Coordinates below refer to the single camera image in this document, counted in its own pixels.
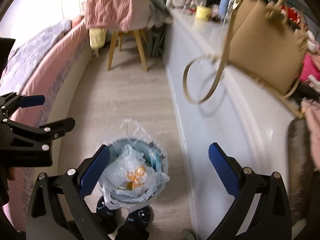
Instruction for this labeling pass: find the clear bag with orange wrapper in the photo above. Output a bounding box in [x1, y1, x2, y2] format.
[98, 141, 170, 202]

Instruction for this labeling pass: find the grey trash bin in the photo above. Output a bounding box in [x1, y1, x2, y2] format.
[97, 137, 169, 210]

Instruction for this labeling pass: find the clear bin liner bag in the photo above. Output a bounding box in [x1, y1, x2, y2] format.
[96, 118, 171, 213]

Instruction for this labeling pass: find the pink sheeted bed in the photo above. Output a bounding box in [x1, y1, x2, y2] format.
[3, 18, 92, 231]

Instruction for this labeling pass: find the black slipper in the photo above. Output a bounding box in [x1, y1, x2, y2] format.
[95, 196, 118, 235]
[115, 206, 151, 240]

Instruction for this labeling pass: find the white low cabinet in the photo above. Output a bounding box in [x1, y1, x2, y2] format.
[163, 9, 294, 239]

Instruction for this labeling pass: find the brown fuzzy garment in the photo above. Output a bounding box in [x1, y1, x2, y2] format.
[287, 119, 315, 224]

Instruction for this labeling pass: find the yellow cloth hanging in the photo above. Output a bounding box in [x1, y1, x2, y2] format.
[89, 28, 107, 50]

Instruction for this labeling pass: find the pink clothes pile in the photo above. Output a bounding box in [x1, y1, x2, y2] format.
[280, 4, 320, 170]

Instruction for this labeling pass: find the tan leather handbag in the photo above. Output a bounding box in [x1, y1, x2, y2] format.
[183, 0, 308, 119]

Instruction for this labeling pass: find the pink cloth on chair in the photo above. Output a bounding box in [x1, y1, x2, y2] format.
[85, 0, 133, 31]

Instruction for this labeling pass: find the yellow cup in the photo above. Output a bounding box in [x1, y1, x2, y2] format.
[195, 6, 211, 21]

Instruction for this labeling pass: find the grey garment on chair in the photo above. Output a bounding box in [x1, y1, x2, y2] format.
[150, 0, 173, 28]

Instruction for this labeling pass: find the blue bottle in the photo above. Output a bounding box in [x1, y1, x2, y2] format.
[219, 0, 230, 18]

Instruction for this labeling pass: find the wooden chair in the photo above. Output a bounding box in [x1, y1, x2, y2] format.
[107, 0, 151, 72]

